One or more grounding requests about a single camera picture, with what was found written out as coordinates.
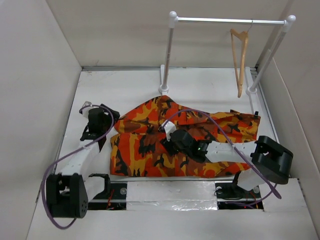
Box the orange camouflage trousers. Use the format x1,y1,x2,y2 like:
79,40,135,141
109,95,261,178

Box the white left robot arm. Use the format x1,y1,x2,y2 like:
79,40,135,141
45,101,120,219

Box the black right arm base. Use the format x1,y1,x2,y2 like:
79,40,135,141
214,182,264,210

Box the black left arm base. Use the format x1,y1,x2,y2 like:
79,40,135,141
88,182,128,211

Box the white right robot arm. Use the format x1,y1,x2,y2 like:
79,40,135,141
160,129,293,197

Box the wooden clothes hanger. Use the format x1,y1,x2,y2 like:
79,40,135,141
229,20,253,98

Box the white clothes rack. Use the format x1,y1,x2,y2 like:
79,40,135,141
154,11,296,113

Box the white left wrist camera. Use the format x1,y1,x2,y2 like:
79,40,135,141
78,101,94,119

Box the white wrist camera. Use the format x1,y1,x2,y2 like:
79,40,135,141
78,101,94,119
161,121,177,141

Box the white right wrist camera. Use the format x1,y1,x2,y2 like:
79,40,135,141
161,121,177,141

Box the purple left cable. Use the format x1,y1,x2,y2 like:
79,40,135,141
40,104,115,230

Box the purple cable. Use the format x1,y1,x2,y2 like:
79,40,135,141
161,108,282,200
40,104,115,230

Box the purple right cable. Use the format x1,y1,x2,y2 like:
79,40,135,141
161,108,282,200

